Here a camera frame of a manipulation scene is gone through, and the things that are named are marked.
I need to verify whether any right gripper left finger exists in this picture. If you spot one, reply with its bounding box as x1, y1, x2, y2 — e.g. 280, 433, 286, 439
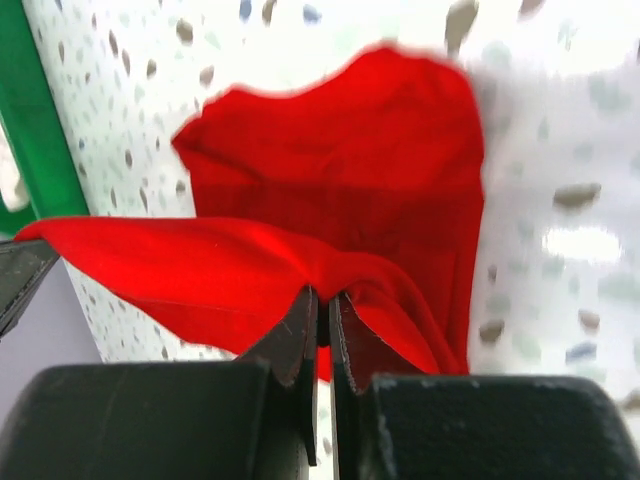
1, 287, 318, 479

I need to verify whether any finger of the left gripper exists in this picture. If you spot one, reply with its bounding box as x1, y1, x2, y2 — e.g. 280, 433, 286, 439
0, 240, 59, 337

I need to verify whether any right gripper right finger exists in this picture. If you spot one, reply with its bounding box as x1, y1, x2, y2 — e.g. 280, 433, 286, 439
327, 295, 639, 480

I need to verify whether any red t shirt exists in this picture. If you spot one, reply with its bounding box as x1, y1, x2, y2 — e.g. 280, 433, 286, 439
17, 47, 484, 375

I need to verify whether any green plastic bin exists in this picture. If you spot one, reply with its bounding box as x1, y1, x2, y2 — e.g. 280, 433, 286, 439
1, 0, 89, 236

